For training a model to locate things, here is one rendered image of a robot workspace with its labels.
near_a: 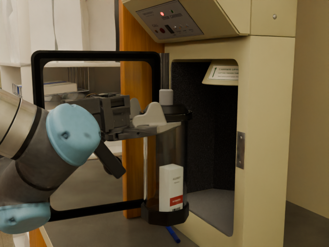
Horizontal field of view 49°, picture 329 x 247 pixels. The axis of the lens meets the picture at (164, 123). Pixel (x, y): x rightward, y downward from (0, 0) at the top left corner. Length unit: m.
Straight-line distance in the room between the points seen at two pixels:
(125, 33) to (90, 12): 1.06
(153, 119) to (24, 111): 0.28
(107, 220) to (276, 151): 0.51
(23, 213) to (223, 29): 0.44
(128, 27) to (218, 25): 0.34
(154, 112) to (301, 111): 0.60
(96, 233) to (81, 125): 0.53
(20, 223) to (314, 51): 0.89
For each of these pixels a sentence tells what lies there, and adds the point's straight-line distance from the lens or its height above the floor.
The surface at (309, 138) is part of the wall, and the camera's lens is 1.16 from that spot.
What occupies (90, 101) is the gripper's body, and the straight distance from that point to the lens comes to 0.66.
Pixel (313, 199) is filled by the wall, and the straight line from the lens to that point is 1.19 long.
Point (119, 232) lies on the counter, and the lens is 0.97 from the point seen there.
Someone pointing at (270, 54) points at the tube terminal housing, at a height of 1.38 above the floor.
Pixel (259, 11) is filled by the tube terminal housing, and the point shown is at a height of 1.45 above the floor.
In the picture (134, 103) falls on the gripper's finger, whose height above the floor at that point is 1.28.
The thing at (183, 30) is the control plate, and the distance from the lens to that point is 0.78.
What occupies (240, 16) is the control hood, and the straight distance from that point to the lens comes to 0.66.
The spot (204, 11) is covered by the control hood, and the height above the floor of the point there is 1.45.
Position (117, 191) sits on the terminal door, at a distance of 0.94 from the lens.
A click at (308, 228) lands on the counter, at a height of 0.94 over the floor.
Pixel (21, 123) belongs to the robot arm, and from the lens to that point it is 0.47.
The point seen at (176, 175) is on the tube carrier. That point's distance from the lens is 0.73.
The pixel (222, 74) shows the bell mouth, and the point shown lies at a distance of 0.78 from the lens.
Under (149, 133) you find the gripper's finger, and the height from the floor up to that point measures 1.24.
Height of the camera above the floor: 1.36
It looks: 10 degrees down
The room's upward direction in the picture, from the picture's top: straight up
